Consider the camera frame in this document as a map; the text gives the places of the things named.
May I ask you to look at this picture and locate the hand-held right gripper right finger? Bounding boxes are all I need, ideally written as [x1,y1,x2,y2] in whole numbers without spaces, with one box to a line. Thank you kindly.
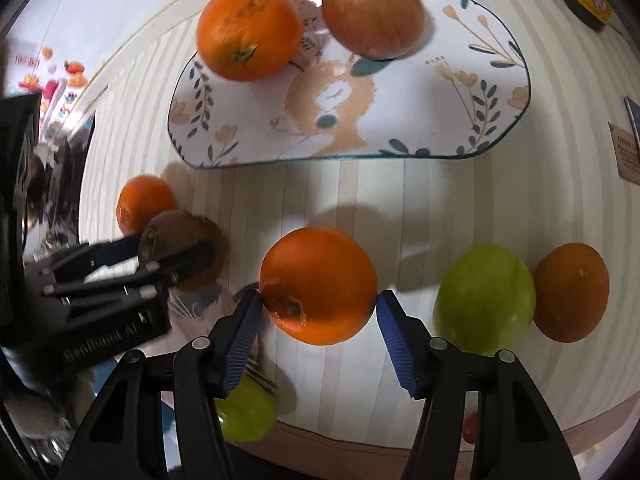
[376,289,583,480]

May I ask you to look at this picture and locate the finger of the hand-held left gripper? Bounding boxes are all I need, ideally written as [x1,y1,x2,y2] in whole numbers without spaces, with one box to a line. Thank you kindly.
[47,241,217,311]
[30,232,146,281]

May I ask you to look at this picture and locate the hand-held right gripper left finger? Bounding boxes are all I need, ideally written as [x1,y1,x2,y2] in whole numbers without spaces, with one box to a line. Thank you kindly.
[55,290,264,480]

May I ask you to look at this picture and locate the brown kiwi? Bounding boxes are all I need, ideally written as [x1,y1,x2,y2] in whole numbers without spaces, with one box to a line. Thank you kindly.
[137,210,226,291]

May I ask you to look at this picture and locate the small orange mandarin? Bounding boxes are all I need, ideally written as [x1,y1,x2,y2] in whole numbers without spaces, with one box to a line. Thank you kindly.
[116,175,177,237]

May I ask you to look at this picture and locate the green apple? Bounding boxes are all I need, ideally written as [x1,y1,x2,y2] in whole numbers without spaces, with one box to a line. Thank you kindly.
[215,375,277,443]
[432,244,537,358]

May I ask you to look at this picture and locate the medium orange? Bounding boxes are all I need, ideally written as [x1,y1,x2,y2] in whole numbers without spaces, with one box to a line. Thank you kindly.
[259,227,379,346]

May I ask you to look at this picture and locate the dark reddish orange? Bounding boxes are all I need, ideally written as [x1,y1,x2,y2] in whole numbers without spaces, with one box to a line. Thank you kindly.
[532,242,611,343]

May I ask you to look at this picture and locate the floral printed oval plate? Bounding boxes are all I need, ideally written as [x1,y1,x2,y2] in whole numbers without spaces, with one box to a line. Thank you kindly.
[167,0,532,170]

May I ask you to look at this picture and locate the large orange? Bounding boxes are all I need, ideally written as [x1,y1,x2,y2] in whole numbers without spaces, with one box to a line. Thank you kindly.
[196,0,304,82]

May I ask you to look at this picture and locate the brown label card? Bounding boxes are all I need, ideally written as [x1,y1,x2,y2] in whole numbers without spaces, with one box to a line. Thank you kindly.
[608,121,640,184]

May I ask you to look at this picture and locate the red apple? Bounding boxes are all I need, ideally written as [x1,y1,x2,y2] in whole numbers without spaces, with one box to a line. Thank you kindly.
[321,0,426,60]

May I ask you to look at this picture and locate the blue smartphone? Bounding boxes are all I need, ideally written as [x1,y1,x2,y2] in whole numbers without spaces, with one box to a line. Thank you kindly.
[624,96,640,146]

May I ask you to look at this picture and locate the colourful wall sticker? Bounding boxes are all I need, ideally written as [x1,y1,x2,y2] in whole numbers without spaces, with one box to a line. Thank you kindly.
[12,45,96,131]

